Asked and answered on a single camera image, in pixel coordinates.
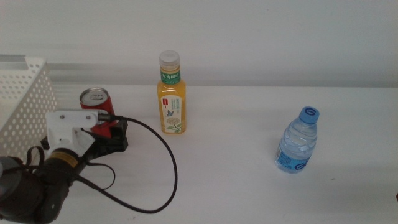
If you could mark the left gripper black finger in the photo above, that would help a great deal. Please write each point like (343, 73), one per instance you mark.
(119, 137)
(45, 143)

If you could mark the red cola can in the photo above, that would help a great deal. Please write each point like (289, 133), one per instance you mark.
(105, 104)

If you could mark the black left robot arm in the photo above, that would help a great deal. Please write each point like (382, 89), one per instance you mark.
(25, 193)

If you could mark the yellow juice bottle green label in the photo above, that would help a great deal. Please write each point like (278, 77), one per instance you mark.
(171, 93)

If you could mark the white perforated plastic basket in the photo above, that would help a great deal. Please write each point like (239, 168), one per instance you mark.
(23, 124)

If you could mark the clear water bottle blue cap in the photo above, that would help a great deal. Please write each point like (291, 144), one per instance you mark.
(297, 146)

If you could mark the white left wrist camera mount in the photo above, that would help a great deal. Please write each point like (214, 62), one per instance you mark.
(68, 119)

